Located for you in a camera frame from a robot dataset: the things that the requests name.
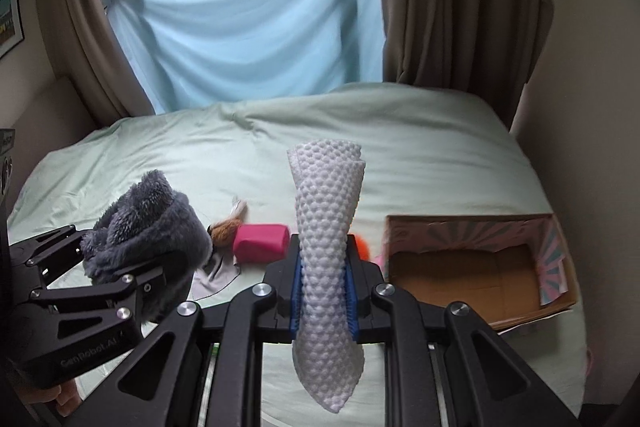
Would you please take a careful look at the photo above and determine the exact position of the light blue hanging cloth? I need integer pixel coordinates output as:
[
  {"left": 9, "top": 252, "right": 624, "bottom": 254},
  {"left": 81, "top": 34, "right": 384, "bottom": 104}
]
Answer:
[{"left": 107, "top": 0, "right": 384, "bottom": 114}]

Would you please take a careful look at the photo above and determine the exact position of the beige bed headboard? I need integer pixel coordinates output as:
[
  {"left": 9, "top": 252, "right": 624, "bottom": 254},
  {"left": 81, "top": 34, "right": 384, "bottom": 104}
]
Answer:
[{"left": 1, "top": 77, "right": 99, "bottom": 207}]

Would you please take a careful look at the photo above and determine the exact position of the person's left hand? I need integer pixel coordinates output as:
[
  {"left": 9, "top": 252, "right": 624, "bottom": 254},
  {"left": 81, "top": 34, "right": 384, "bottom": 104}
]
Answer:
[{"left": 16, "top": 379, "right": 82, "bottom": 417}]

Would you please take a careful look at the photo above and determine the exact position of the orange fluffy pompom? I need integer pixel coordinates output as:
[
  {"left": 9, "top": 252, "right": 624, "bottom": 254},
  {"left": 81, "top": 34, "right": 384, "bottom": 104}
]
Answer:
[{"left": 346, "top": 233, "right": 371, "bottom": 261}]

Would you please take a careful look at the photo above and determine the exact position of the grey fluffy sock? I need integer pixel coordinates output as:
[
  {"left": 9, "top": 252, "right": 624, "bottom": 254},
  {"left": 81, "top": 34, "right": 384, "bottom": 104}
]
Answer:
[{"left": 80, "top": 170, "right": 213, "bottom": 323}]

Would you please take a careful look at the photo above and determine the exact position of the framed wall picture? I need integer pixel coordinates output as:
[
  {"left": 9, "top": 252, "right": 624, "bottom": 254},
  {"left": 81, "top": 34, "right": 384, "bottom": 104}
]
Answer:
[{"left": 0, "top": 0, "right": 24, "bottom": 57}]

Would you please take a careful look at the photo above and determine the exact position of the pink leather pouch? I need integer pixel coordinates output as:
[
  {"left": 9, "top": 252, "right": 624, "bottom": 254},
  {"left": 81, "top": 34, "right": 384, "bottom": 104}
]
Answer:
[{"left": 232, "top": 225, "right": 290, "bottom": 265}]

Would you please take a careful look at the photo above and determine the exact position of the open cardboard box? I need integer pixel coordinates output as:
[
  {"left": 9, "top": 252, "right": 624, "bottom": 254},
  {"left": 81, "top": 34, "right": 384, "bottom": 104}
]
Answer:
[{"left": 375, "top": 213, "right": 579, "bottom": 331}]

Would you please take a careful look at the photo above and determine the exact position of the white textured cloth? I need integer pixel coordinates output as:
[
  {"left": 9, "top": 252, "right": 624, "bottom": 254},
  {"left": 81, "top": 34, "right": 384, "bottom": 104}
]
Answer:
[{"left": 288, "top": 140, "right": 366, "bottom": 414}]

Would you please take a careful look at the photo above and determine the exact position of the left brown curtain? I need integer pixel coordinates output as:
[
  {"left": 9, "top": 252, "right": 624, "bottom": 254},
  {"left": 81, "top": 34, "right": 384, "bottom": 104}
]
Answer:
[{"left": 36, "top": 0, "right": 154, "bottom": 126}]

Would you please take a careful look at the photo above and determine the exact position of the light green bed sheet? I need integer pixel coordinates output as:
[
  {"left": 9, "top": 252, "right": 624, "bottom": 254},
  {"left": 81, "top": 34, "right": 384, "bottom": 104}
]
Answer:
[{"left": 8, "top": 83, "right": 587, "bottom": 426}]

